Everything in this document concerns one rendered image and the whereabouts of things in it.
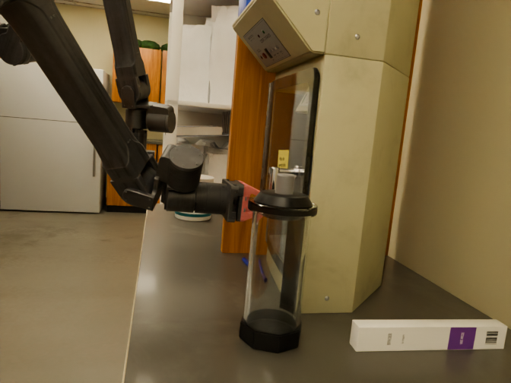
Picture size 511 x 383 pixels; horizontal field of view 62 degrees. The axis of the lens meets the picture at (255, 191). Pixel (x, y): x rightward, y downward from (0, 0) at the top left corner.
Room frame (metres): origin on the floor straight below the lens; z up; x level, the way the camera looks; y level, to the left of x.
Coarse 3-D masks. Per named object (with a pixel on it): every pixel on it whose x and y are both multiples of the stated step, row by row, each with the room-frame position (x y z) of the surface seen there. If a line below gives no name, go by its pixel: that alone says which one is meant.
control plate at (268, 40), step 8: (256, 24) 0.87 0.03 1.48; (264, 24) 0.84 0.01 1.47; (248, 32) 0.95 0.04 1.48; (256, 32) 0.91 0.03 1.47; (272, 32) 0.83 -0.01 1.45; (248, 40) 0.99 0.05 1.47; (256, 40) 0.94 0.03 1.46; (264, 40) 0.90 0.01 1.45; (272, 40) 0.86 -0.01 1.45; (256, 48) 0.98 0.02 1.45; (264, 48) 0.94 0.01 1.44; (272, 48) 0.89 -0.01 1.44; (280, 48) 0.85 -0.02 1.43; (272, 56) 0.93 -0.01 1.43; (280, 56) 0.89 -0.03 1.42; (288, 56) 0.85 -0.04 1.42; (264, 64) 1.02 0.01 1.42; (272, 64) 0.97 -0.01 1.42
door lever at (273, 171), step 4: (272, 168) 0.78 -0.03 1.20; (276, 168) 0.78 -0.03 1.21; (280, 168) 0.79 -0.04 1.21; (284, 168) 0.79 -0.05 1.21; (296, 168) 0.79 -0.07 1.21; (268, 172) 0.79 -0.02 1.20; (272, 172) 0.78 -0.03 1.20; (276, 172) 0.78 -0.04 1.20; (280, 172) 0.78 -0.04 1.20; (284, 172) 0.79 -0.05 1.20; (288, 172) 0.79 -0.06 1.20; (292, 172) 0.79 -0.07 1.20; (296, 172) 0.79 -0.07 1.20; (272, 176) 0.78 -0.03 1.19; (276, 176) 0.78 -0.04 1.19; (296, 176) 0.79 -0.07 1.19; (272, 180) 0.78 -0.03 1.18; (272, 184) 0.78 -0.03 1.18; (268, 188) 0.79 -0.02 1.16; (272, 188) 0.78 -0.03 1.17
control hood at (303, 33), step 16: (256, 0) 0.79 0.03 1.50; (272, 0) 0.73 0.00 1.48; (288, 0) 0.73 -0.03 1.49; (304, 0) 0.74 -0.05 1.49; (320, 0) 0.75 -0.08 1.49; (240, 16) 0.93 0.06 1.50; (256, 16) 0.84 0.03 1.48; (272, 16) 0.78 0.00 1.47; (288, 16) 0.73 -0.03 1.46; (304, 16) 0.74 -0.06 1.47; (320, 16) 0.75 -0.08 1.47; (240, 32) 1.00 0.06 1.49; (288, 32) 0.77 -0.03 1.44; (304, 32) 0.74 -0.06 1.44; (320, 32) 0.75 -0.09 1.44; (288, 48) 0.82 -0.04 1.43; (304, 48) 0.76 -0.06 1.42; (320, 48) 0.75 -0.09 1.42; (288, 64) 0.90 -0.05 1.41
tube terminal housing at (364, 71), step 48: (336, 0) 0.75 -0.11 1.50; (384, 0) 0.77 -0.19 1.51; (336, 48) 0.75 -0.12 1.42; (384, 48) 0.77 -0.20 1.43; (336, 96) 0.76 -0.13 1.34; (384, 96) 0.80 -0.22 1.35; (336, 144) 0.76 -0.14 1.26; (384, 144) 0.84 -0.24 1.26; (336, 192) 0.76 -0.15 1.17; (384, 192) 0.88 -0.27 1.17; (336, 240) 0.76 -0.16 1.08; (384, 240) 0.92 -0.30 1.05; (336, 288) 0.77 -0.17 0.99
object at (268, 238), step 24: (264, 216) 0.61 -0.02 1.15; (312, 216) 0.62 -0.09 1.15; (264, 240) 0.61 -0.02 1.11; (288, 240) 0.61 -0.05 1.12; (264, 264) 0.61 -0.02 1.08; (288, 264) 0.61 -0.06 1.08; (264, 288) 0.61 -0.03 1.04; (288, 288) 0.61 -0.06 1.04; (264, 312) 0.61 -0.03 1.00; (288, 312) 0.61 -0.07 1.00
